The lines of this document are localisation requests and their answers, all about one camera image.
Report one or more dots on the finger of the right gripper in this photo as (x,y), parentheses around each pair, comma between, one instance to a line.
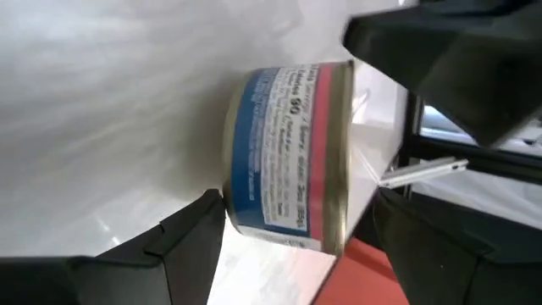
(457,55)

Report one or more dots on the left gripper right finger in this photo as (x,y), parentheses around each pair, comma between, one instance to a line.
(423,262)

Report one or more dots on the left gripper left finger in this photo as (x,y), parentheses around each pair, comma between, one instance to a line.
(190,245)

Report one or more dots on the salmon can blue red label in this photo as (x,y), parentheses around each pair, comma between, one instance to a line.
(275,156)

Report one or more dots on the silver metal bar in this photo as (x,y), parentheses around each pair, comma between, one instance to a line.
(423,171)

